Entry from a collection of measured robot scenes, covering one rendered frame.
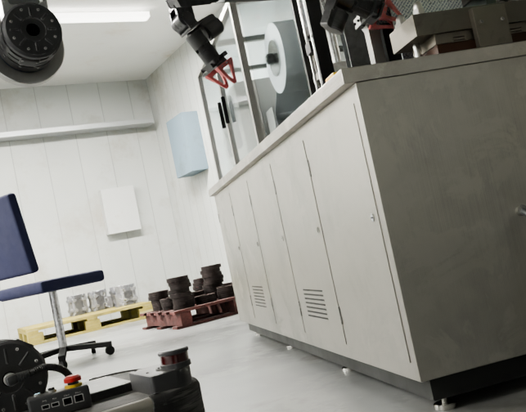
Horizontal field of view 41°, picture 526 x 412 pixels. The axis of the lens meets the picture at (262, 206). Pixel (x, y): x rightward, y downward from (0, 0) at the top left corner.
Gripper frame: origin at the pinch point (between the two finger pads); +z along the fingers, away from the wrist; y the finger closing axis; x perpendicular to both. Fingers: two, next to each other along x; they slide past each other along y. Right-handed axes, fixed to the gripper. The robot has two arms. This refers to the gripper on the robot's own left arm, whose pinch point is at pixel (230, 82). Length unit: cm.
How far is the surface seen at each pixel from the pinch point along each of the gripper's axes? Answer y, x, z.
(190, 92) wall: 532, -274, -4
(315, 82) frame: 2.6, -29.8, 18.6
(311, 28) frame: -7.3, -34.5, 2.4
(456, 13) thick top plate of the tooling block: -64, -31, 21
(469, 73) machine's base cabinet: -69, -18, 34
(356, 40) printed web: -7, -48, 16
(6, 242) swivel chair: 293, 35, -1
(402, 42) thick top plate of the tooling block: -52, -21, 19
